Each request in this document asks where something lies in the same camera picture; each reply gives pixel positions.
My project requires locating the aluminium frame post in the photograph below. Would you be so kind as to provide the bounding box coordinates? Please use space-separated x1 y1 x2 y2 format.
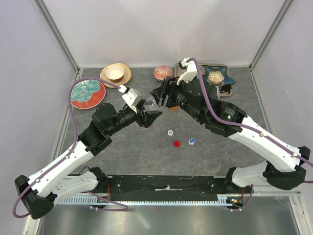
34 0 80 73
249 0 293 72

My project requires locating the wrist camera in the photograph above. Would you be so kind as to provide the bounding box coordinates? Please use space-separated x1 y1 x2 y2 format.
177 57 198 85
118 85 141 114

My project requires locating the red white tea cup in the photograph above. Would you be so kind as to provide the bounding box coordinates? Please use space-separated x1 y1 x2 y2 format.
105 65 125 82

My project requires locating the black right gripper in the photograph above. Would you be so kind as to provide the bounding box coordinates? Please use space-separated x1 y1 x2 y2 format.
150 73 204 123

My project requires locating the steel tray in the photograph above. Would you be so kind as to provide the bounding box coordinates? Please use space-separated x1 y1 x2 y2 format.
175 63 233 97

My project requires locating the patterned flower bowl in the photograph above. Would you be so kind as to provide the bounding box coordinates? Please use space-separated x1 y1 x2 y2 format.
207 71 225 87

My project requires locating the white juice bottle cap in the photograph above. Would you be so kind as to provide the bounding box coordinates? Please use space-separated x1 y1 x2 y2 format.
167 130 174 136

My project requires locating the small red-cap clear bottle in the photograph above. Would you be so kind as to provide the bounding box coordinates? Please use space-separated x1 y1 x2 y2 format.
143 96 158 111

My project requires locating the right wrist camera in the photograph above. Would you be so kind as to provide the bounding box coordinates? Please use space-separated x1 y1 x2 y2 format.
177 57 198 85

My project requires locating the right aluminium frame post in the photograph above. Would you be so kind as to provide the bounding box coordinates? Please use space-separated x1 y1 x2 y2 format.
249 0 293 72

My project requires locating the slotted cable duct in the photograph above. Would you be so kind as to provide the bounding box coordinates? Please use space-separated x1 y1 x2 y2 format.
58 194 232 207

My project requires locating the red bottle cap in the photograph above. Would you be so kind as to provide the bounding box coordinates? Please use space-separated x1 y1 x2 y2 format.
173 141 180 147

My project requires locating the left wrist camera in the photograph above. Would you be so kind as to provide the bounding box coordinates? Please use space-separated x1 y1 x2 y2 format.
118 85 141 114

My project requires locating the tan saucer plate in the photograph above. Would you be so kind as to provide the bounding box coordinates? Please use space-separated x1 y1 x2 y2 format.
100 63 132 86

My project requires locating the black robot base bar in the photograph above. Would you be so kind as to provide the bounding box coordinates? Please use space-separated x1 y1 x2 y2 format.
79 174 255 202

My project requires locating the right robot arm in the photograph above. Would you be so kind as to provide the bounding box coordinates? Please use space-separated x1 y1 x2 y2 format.
150 77 310 193

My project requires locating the blue star-shaped dish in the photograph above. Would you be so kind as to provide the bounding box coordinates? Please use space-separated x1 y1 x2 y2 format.
200 64 236 87

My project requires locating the red teal floral plate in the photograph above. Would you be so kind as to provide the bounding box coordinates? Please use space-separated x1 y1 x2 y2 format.
70 80 106 110

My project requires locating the left aluminium frame post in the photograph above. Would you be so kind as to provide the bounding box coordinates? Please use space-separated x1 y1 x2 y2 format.
34 0 80 73

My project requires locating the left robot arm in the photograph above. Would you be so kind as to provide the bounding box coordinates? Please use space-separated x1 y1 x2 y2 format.
15 99 162 219

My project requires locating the blue white Pocari cap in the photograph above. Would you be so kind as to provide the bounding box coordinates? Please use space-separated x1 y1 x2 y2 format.
188 138 195 145

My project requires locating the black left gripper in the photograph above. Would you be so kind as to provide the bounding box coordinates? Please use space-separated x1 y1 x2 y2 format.
107 98 162 136

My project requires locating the red patterned bowl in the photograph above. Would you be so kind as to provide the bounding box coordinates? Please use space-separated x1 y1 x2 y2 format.
153 66 173 81

